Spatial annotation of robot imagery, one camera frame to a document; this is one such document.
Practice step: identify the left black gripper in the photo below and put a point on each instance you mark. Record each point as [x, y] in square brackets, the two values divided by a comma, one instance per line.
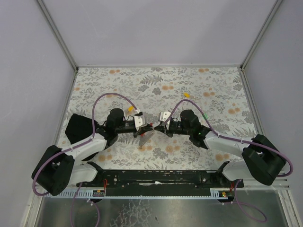
[131, 127]

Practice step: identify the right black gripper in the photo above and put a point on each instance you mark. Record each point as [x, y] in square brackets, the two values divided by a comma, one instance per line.
[166, 129]

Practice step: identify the red grey key organizer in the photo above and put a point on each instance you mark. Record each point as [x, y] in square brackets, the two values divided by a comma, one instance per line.
[144, 137]

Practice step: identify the orange tag key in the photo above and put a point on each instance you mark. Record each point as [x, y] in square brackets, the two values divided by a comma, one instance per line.
[129, 109]

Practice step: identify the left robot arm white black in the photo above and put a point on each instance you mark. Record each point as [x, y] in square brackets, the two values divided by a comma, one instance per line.
[60, 167]

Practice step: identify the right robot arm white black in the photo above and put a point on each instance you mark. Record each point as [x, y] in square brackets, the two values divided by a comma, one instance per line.
[259, 159]

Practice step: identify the floral table mat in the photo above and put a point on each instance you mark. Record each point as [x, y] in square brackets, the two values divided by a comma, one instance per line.
[220, 95]

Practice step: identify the yellow tag key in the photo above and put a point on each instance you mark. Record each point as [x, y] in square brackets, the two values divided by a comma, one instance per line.
[189, 96]

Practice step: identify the black cloth cap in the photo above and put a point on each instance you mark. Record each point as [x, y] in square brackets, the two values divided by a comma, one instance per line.
[84, 139]

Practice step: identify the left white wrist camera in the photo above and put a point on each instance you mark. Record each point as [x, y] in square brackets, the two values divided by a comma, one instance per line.
[139, 120]

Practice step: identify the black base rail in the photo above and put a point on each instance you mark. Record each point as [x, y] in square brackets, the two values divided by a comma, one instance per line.
[160, 183]

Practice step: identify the aluminium frame posts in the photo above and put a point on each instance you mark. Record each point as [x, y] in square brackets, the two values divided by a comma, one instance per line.
[135, 33]

